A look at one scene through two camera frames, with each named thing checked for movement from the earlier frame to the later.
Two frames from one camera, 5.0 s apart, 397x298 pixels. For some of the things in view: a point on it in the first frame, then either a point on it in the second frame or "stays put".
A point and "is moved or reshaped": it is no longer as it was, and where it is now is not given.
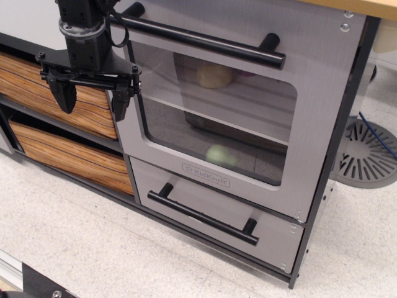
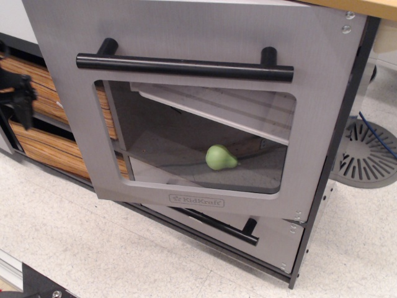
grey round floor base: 362,159 stays put
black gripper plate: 115,70 -> 24,94
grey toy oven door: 267,134 is moved or reshaped
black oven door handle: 221,46 -> 105,59
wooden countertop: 380,9 stays put
